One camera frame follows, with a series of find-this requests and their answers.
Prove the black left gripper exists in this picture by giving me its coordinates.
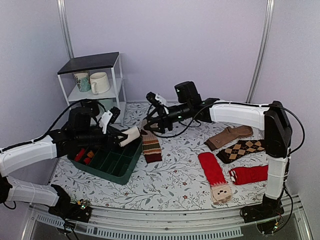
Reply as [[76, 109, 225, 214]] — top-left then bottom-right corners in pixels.
[[76, 124, 128, 151]]

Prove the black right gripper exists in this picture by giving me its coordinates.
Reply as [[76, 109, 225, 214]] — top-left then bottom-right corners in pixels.
[[144, 101, 193, 133]]

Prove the cream brown block sock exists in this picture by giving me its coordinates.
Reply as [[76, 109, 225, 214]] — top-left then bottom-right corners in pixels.
[[118, 126, 141, 147]]

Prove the green divided organizer tray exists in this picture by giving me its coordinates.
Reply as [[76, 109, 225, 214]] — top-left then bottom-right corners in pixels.
[[66, 136, 142, 185]]

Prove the striped beige brown sock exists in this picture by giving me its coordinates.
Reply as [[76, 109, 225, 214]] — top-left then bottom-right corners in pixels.
[[140, 129, 162, 164]]

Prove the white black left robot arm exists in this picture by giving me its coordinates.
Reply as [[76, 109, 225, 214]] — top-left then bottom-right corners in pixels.
[[0, 106, 129, 217]]

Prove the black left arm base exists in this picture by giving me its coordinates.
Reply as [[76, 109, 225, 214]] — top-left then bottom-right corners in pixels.
[[48, 199, 93, 223]]

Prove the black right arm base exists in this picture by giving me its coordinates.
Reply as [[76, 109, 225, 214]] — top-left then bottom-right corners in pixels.
[[239, 201, 285, 223]]

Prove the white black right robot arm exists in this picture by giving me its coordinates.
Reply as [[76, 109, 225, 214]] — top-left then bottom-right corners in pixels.
[[145, 81, 293, 218]]

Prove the red rolled sock front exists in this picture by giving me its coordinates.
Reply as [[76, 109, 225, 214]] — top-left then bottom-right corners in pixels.
[[74, 148, 86, 162]]

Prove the pale green mug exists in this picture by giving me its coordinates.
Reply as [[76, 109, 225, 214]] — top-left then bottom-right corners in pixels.
[[98, 98, 118, 112]]

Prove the black mug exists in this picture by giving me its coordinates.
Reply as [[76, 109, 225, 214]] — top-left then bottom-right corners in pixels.
[[80, 99, 100, 117]]

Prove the cream white mug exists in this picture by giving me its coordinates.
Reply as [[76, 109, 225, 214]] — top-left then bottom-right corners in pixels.
[[90, 72, 110, 95]]

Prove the white shelf black top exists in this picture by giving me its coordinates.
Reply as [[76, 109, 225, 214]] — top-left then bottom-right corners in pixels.
[[57, 52, 127, 124]]

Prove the teal patterned mug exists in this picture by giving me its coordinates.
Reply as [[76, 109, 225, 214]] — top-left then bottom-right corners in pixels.
[[73, 71, 91, 93]]

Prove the tan brown cuff sock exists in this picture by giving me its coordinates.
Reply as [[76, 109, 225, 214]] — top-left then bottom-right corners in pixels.
[[204, 125, 253, 151]]

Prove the floral patterned table mat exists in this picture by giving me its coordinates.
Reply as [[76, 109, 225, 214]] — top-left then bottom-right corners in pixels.
[[48, 102, 278, 211]]

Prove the brown argyle sock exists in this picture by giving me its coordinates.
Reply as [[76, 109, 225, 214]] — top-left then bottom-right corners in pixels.
[[216, 139, 265, 164]]

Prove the red beige face sock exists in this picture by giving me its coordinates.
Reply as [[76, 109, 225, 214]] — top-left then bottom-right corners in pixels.
[[198, 152, 233, 205]]

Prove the red folded sock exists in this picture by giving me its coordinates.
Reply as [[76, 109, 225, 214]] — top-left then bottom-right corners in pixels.
[[228, 165, 268, 185]]

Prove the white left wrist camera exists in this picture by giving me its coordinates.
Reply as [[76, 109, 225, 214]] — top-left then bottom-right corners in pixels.
[[98, 106, 121, 135]]

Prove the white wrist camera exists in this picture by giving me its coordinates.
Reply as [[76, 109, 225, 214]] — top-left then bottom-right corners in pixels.
[[98, 106, 121, 135], [146, 92, 169, 114]]

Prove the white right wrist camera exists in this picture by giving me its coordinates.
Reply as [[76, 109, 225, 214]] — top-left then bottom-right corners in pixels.
[[146, 92, 169, 114]]

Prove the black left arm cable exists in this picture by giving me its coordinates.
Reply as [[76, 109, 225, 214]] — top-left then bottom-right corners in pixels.
[[0, 99, 108, 153]]

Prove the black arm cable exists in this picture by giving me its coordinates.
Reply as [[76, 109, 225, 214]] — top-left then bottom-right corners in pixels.
[[0, 99, 108, 153], [147, 99, 306, 223]]

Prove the aluminium front rail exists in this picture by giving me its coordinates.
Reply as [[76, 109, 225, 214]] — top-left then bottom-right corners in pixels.
[[22, 194, 313, 240]]

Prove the left aluminium corner post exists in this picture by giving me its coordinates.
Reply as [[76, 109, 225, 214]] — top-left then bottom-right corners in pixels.
[[56, 0, 74, 59]]

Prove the aluminium corner post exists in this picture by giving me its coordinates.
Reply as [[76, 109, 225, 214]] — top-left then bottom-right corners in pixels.
[[245, 0, 275, 103], [56, 0, 74, 59]]

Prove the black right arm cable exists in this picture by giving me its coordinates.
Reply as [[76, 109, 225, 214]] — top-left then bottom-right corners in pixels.
[[147, 99, 306, 223]]

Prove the right aluminium corner post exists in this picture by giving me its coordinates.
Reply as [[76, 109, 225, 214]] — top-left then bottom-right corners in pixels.
[[245, 0, 275, 103]]

